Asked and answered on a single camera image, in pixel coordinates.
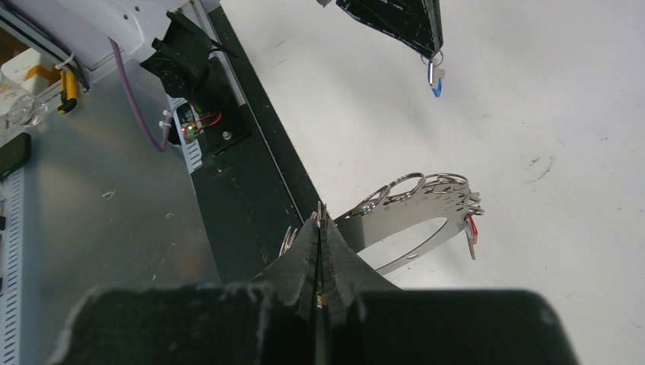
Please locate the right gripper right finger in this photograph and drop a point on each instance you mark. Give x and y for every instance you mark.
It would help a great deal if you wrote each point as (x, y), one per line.
(344, 274)

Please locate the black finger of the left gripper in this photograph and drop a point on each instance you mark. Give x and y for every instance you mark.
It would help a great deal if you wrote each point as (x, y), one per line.
(416, 23)

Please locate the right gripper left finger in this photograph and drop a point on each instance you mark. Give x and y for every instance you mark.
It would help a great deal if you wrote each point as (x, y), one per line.
(292, 274)

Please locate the silver crescent key holder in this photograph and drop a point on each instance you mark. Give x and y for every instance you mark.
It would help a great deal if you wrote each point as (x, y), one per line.
(408, 201)

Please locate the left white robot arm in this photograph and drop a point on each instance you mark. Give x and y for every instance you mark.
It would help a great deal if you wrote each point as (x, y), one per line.
(171, 46)

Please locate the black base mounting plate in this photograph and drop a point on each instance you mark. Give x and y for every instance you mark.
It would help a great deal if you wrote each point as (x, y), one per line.
(251, 187)

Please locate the key with red tag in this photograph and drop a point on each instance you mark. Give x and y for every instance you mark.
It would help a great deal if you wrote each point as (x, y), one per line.
(471, 232)

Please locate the yellow black tool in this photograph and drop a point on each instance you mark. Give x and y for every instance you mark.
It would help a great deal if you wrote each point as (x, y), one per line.
(69, 92)

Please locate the clear plastic bottle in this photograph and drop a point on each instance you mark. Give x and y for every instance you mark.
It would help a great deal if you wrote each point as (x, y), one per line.
(19, 106)

